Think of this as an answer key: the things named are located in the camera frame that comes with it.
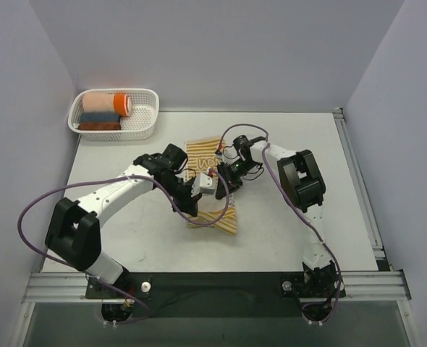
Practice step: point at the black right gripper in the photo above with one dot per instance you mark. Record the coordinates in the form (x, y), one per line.
(224, 179)

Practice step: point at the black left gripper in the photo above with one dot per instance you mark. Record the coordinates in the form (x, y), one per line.
(190, 197)

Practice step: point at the yellow white striped towel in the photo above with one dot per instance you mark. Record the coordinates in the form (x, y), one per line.
(201, 157)

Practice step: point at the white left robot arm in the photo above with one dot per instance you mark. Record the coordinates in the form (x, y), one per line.
(74, 233)

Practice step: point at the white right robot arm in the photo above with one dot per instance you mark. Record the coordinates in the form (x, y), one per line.
(301, 184)

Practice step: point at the white perforated plastic basket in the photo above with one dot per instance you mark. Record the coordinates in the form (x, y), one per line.
(138, 126)

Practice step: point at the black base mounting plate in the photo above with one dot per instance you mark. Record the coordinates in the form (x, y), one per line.
(220, 295)

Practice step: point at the peach orange rolled towel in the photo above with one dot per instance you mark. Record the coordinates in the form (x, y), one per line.
(119, 103)

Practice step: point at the brown rolled towel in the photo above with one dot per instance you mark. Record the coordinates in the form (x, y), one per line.
(100, 126)

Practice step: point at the blue grey rolled towel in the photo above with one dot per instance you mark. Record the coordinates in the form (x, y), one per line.
(99, 117)

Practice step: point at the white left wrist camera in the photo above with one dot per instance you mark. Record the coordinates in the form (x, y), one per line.
(203, 184)

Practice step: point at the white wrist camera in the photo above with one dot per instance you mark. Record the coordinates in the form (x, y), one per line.
(203, 184)
(225, 152)

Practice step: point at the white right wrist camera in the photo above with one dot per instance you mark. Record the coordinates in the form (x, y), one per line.
(225, 152)

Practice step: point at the aluminium right side rail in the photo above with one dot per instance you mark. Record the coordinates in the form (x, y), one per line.
(361, 192)

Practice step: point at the aluminium rail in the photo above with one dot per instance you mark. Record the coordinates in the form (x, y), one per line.
(358, 285)
(361, 192)

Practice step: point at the aluminium front rail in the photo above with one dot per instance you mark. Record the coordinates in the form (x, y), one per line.
(358, 285)

